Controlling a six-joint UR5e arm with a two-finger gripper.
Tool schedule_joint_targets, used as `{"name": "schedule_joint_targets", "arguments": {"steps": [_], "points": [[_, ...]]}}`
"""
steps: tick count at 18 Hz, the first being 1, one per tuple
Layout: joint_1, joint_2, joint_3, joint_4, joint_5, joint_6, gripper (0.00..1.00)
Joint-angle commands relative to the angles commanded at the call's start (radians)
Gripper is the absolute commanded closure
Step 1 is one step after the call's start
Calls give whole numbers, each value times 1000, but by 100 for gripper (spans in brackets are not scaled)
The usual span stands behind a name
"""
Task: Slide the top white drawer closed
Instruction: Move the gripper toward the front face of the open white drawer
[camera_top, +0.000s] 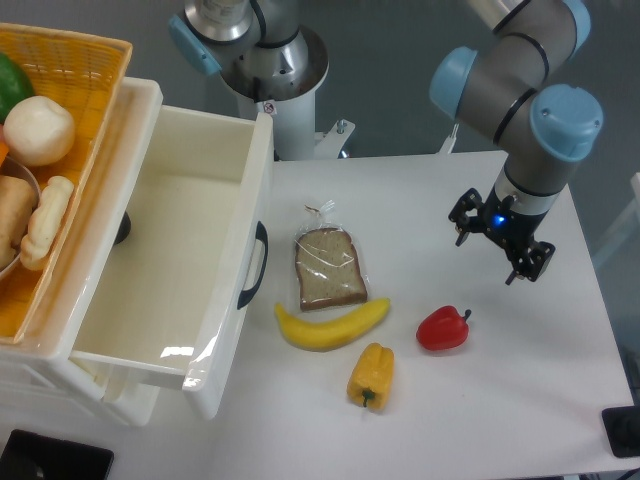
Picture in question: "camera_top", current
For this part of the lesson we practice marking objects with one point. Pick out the bagged bread slice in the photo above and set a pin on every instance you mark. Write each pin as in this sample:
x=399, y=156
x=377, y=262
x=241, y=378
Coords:
x=327, y=263

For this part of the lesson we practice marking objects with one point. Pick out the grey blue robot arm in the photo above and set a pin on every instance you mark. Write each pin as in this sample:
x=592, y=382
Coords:
x=545, y=130

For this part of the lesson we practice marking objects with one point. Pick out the black device right edge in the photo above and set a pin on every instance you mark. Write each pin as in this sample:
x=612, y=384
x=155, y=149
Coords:
x=622, y=429

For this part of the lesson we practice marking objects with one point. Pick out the white round bun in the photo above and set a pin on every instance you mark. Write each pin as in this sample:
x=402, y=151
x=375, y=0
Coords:
x=39, y=132

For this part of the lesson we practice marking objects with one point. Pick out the green vegetable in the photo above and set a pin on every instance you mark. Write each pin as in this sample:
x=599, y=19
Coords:
x=15, y=86

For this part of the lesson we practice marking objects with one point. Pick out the orange item in basket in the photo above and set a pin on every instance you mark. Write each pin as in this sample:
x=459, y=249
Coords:
x=3, y=152

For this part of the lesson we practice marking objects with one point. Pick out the brown bread loaf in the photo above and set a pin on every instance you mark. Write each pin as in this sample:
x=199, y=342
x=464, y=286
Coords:
x=18, y=200

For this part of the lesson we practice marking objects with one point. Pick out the yellow banana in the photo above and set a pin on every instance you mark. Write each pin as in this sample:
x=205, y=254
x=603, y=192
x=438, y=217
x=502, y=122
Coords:
x=335, y=333

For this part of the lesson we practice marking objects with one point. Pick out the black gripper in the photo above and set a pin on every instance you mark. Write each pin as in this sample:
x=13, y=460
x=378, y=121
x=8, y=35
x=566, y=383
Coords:
x=501, y=220

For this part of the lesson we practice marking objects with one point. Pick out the white drawer cabinet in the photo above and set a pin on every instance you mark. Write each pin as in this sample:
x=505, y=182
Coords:
x=38, y=374

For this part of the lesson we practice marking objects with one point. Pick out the white drawer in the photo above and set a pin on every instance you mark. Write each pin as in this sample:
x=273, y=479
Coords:
x=170, y=304

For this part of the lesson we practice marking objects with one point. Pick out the cream twisted pastry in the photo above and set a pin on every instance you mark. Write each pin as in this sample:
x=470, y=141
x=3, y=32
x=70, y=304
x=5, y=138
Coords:
x=45, y=222

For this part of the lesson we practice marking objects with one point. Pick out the yellow bell pepper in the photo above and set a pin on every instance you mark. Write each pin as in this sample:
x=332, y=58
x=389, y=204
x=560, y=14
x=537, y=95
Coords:
x=371, y=380

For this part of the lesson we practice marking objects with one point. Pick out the black device lower left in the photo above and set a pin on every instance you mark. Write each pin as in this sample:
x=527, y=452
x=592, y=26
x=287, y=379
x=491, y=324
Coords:
x=29, y=455

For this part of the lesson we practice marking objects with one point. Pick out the red bell pepper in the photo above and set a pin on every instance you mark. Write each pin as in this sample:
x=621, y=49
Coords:
x=443, y=329

